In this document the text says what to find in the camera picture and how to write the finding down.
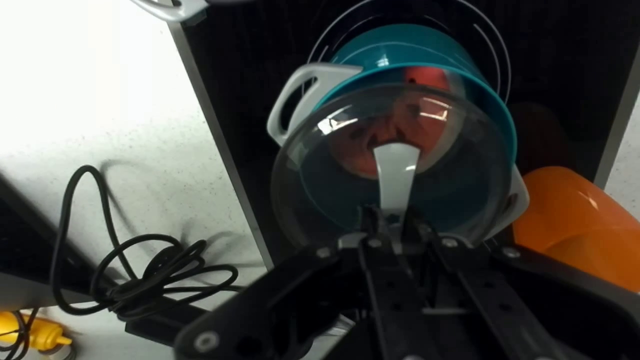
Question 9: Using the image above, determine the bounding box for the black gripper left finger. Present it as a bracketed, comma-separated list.
[358, 239, 429, 360]

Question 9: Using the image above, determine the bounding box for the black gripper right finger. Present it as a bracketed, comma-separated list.
[434, 239, 569, 360]

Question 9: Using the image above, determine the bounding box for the orange toy object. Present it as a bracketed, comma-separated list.
[514, 166, 640, 292]

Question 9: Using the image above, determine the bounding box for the red toy in blue pot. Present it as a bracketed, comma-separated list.
[330, 69, 462, 181]

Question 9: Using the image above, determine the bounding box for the blue pot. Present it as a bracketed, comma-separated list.
[267, 25, 528, 246]

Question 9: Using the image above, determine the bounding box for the black induction cooktop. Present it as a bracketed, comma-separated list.
[167, 0, 640, 262]

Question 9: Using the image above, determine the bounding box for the yellow plug connector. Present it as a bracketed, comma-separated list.
[0, 311, 73, 352]

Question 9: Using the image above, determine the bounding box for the black coiled cable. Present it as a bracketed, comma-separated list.
[48, 165, 240, 319]

